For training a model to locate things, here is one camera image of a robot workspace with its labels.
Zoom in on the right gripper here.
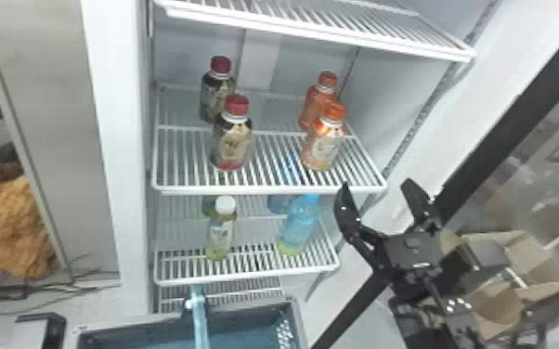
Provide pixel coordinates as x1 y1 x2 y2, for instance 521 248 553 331
333 177 459 290

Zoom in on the blue bottle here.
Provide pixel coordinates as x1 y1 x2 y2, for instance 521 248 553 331
277 193 322 257
266 194 294 216

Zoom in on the orange bottle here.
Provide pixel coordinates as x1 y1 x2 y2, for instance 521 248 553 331
297 71 340 132
300 102 348 172

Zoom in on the cardboard box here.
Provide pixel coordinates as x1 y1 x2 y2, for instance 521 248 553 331
454 228 559 343

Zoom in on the green bottle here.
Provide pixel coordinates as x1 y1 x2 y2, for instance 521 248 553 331
204 195 239 262
201 194 218 218

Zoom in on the dark bottle red cap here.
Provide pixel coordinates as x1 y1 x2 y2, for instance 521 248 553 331
199 55 237 124
209 94 254 172

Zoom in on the blue basket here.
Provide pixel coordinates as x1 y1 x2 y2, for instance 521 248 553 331
74 284 306 349

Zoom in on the white fridge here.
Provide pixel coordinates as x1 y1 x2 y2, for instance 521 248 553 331
0 0 480 317

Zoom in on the crumpled brown paper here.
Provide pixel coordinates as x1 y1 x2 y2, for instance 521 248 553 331
0 161 59 280

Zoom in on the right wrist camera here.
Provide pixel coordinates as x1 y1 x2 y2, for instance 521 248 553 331
442 232 512 293

